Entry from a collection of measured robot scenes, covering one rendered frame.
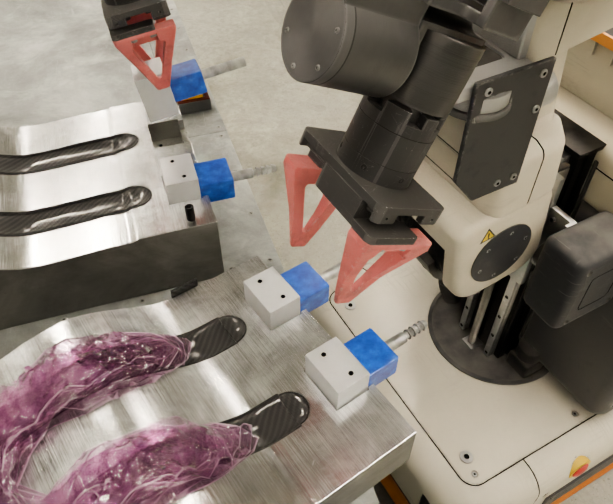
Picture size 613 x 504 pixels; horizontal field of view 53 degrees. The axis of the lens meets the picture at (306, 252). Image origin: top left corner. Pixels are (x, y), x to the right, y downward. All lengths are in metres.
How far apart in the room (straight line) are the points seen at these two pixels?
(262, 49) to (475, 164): 2.21
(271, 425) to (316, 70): 0.33
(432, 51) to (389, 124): 0.05
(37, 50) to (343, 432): 0.92
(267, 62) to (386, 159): 2.34
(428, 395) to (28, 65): 0.95
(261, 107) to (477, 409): 1.55
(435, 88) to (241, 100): 2.12
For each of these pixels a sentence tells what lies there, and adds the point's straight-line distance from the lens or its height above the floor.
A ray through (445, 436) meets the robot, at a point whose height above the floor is 0.28.
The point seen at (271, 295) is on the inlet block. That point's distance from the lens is 0.62.
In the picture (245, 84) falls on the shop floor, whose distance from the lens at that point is 2.60.
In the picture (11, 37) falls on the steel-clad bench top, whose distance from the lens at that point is 1.32.
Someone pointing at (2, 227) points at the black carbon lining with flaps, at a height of 0.88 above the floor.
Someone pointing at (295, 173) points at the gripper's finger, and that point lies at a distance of 0.46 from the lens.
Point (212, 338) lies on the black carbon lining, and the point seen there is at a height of 0.85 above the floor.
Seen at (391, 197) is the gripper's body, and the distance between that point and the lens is 0.42.
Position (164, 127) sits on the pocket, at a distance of 0.84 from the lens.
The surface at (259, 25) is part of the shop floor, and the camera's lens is 3.03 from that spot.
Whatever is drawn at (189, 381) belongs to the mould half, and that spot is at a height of 0.87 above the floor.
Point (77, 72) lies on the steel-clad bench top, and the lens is 1.16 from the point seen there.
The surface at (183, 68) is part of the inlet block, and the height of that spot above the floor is 0.97.
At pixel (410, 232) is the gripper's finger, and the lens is 0.43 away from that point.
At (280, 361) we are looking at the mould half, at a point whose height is 0.86.
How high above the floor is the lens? 1.36
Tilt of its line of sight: 47 degrees down
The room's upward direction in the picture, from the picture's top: straight up
